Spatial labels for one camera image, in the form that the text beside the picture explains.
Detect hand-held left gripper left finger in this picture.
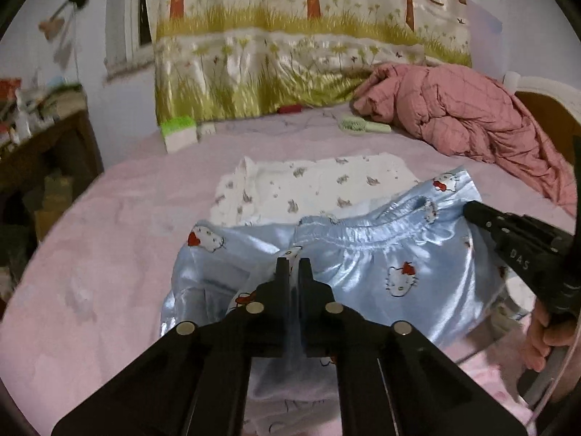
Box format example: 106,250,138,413
51,257,298,436

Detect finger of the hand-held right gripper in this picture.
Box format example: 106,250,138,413
462,200,504,248

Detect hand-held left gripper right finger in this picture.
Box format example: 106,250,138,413
298,258,529,436

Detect blue satin cat-print pants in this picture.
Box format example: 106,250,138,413
160,170,511,364

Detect pink cat-print pants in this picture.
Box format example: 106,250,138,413
447,322,539,436

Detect person's right hand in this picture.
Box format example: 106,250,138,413
525,302,578,372

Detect folded white grey-print cloth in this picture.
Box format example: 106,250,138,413
210,154,420,228

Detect pink checked quilt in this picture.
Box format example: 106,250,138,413
353,64,577,216

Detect white and wooden headboard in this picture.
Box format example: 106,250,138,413
504,72,581,164

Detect green hairbrush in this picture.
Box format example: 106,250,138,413
340,116,392,136

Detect green and white box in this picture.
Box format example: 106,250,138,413
161,116,198,153

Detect tree-print curtain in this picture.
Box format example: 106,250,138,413
154,0,473,125

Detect dark wooden desk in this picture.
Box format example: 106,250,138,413
0,109,104,246

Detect stack of books and papers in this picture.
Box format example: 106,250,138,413
0,77,87,146

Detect white window frame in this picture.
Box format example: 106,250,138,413
105,0,157,78

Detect pink wall lamp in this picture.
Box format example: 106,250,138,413
38,0,89,39

